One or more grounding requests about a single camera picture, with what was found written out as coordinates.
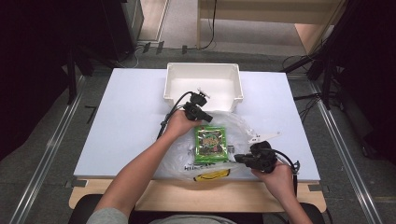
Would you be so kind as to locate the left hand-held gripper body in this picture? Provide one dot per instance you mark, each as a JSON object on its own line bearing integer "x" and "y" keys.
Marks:
{"x": 193, "y": 110}

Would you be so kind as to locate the black metal stand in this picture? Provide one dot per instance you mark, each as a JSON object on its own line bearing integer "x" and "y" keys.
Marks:
{"x": 71, "y": 77}
{"x": 327, "y": 81}

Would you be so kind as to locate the white plastic bin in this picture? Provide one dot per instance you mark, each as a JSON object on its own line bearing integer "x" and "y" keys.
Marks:
{"x": 218, "y": 82}

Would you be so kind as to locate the person's right hand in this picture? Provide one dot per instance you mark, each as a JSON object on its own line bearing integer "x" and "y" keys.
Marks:
{"x": 280, "y": 180}

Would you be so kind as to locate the green snack packet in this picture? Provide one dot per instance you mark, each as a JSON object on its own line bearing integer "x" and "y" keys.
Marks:
{"x": 211, "y": 144}

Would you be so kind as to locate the dark cabinet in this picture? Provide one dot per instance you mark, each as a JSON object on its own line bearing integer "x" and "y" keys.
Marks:
{"x": 121, "y": 28}

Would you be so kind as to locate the light wooden desk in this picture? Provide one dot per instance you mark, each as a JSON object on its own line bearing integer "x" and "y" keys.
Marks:
{"x": 249, "y": 12}

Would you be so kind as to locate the person's grey shirt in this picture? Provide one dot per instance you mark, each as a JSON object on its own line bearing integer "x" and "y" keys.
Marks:
{"x": 109, "y": 217}

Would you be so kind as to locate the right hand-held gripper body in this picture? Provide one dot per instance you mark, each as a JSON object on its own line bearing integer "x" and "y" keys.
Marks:
{"x": 263, "y": 157}

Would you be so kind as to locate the metal floor rail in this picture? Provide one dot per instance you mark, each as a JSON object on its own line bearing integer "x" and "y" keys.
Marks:
{"x": 46, "y": 157}
{"x": 345, "y": 155}

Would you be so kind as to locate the white smiley plastic bag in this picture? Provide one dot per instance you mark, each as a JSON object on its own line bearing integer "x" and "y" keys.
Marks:
{"x": 177, "y": 155}

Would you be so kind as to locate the wooden table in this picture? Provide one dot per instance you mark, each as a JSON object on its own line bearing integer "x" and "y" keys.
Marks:
{"x": 218, "y": 199}

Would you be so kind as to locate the person's left hand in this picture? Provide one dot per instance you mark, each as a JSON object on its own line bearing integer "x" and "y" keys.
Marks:
{"x": 179, "y": 124}

